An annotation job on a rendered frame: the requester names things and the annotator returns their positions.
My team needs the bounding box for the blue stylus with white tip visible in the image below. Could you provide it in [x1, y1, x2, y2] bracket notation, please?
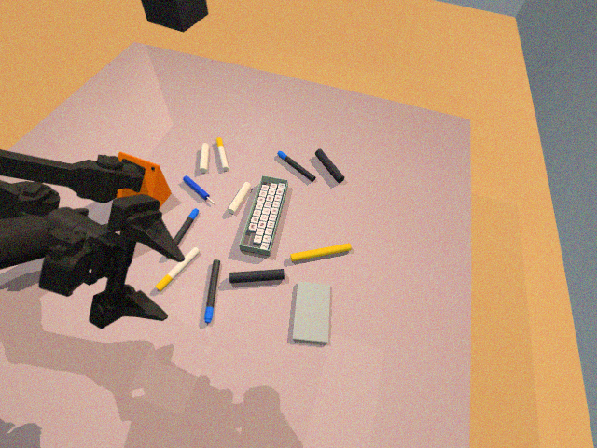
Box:
[183, 176, 214, 203]

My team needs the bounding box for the white marker with yellow cap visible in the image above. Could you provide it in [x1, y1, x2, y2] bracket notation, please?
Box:
[216, 137, 229, 171]
[155, 247, 200, 291]

